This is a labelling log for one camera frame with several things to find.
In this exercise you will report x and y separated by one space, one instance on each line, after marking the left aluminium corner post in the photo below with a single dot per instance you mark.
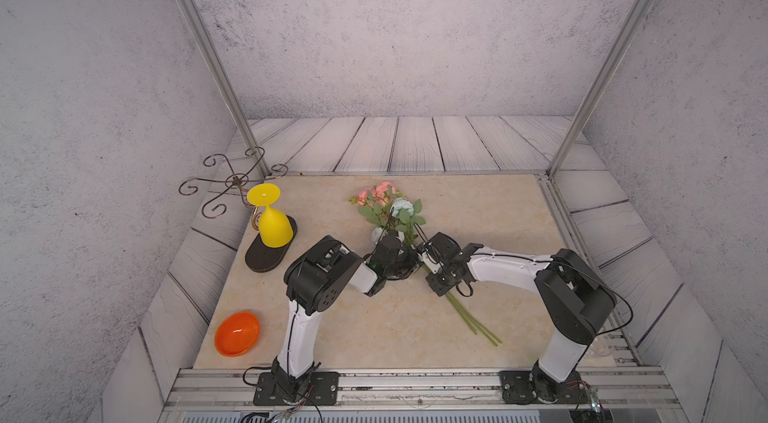
204 42

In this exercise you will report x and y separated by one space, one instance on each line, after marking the right aluminium corner post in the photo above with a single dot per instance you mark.
630 26

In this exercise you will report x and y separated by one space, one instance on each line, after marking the curly metal wire stand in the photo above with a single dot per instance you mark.
231 181

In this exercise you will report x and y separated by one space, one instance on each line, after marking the orange plastic bowl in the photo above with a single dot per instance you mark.
237 334

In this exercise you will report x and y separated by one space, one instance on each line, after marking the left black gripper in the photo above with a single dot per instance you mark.
414 264

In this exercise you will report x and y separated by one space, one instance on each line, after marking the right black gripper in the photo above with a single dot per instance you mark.
436 288

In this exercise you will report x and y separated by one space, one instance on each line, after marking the artificial flower bouquet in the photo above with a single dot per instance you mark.
387 209

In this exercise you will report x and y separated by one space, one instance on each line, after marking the aluminium corner post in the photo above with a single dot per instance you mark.
204 42
630 26

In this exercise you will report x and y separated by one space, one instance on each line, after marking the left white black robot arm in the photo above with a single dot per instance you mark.
316 280

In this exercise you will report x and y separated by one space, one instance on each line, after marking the aluminium rail front frame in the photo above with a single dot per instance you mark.
612 389

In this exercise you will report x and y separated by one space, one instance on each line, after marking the yellow plastic goblet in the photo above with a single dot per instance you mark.
274 226

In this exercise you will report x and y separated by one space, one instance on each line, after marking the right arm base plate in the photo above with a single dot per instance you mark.
534 386

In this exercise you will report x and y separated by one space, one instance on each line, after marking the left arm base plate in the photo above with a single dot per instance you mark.
316 388

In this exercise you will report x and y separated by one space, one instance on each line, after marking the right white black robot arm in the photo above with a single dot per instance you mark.
577 300

